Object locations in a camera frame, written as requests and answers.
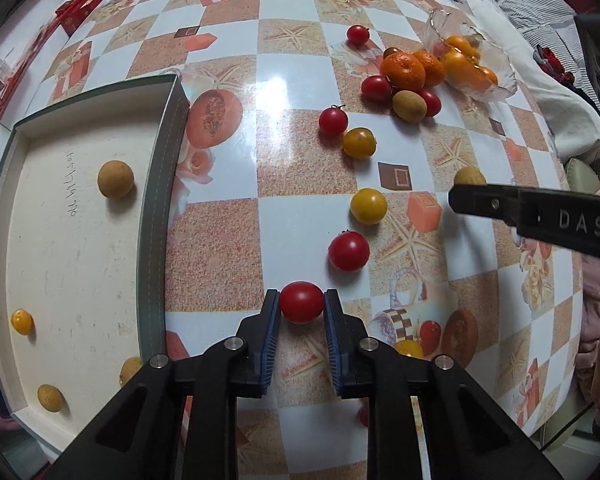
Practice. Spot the clear glass bowl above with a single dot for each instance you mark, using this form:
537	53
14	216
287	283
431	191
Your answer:
472	60

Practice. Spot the brown longan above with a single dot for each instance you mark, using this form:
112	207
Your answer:
115	178
50	397
128	369
409	105
390	52
470	176

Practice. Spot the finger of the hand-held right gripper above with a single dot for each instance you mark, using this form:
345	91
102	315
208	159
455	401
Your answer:
480	200

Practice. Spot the grey striped pillow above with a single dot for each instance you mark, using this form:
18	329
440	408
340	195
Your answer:
525	0

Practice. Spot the orange mandarin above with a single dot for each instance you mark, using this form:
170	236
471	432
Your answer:
403	70
461	43
431	66
465	70

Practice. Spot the yellow cherry tomato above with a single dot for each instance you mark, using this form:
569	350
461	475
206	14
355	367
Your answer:
409	349
359	142
22	321
368	205

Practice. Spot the white cardboard box tray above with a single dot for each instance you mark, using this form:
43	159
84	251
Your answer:
75	280

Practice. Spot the checkered printed tablecloth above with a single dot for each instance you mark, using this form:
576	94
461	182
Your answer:
300	170

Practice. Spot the green cushion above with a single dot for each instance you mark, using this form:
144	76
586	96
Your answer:
580	176

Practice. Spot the white quilt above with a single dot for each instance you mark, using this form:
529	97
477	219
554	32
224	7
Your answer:
535	90

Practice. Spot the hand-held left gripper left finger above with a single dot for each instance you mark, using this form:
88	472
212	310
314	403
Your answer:
270	345

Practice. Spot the red cherry tomato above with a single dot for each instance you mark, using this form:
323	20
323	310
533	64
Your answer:
431	102
302	301
333	120
376	86
363	415
348	251
358	34

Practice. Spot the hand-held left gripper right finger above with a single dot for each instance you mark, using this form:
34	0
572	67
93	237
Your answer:
333	345

